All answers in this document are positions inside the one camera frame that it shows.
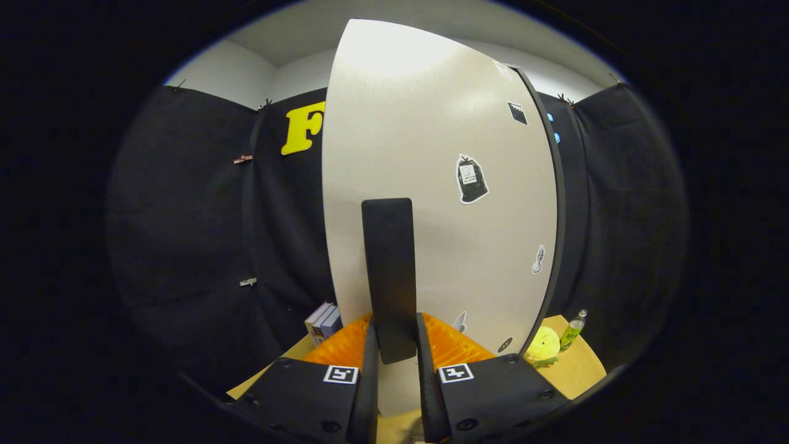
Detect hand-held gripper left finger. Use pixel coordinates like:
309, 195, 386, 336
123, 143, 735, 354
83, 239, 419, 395
228, 313, 380, 444

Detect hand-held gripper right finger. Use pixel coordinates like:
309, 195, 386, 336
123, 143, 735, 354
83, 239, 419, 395
416, 313, 571, 444

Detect black door handle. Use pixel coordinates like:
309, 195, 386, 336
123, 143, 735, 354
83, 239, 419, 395
361, 197, 418, 364

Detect grey shoe cabinet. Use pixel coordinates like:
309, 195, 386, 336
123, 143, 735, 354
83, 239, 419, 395
512, 67, 566, 355

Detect beige shoe cabinet door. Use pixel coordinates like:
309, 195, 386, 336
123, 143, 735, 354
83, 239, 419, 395
322, 18, 558, 417

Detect white book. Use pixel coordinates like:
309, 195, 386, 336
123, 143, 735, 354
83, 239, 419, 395
304, 301, 333, 343

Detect yellow plush toy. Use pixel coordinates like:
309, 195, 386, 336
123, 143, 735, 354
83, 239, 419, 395
524, 326, 562, 369

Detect green liquid plastic bottle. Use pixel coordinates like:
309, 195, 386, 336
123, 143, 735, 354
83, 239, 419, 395
559, 310, 588, 352

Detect black backdrop cloth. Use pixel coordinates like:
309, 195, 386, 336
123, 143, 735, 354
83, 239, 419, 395
105, 80, 688, 395

